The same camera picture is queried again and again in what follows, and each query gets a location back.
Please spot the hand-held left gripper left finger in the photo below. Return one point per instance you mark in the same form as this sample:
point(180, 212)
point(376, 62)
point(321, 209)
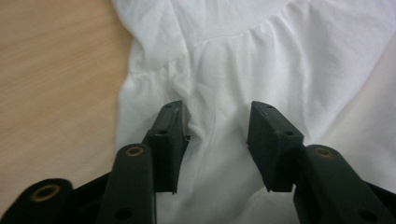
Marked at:
point(168, 149)

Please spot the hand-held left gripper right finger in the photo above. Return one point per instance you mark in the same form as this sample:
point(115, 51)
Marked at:
point(274, 149)

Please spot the white garment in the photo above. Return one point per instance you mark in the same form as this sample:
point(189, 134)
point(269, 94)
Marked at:
point(249, 62)

